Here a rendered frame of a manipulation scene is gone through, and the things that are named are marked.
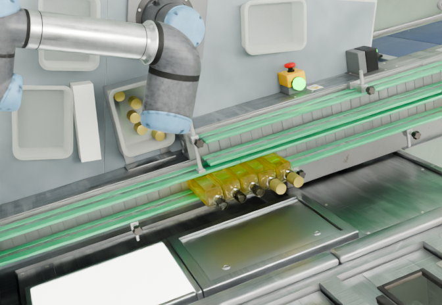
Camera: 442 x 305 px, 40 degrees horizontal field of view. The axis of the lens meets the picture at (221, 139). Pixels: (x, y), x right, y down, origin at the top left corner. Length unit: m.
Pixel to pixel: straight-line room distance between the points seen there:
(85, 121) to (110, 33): 0.68
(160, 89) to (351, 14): 1.08
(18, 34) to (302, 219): 1.03
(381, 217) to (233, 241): 0.45
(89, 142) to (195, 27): 0.49
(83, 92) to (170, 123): 0.58
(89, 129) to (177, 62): 0.65
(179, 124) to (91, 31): 0.29
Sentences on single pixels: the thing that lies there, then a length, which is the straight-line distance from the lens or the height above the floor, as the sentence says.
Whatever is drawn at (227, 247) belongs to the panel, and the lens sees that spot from 1.78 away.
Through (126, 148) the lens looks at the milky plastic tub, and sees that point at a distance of 1.96.
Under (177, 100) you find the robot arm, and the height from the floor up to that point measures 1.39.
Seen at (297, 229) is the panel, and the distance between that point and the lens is 1.80.
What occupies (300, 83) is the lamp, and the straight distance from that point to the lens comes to 2.06.
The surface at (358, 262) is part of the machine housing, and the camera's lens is 1.67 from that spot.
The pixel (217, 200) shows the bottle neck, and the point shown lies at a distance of 1.75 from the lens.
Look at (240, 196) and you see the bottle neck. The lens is 1.77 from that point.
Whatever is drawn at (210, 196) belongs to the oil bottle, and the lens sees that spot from 1.77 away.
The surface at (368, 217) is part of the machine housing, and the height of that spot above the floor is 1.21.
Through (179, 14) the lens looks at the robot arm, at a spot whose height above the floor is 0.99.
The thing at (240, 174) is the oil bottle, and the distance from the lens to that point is 1.83.
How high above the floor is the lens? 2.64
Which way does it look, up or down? 64 degrees down
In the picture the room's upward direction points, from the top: 125 degrees clockwise
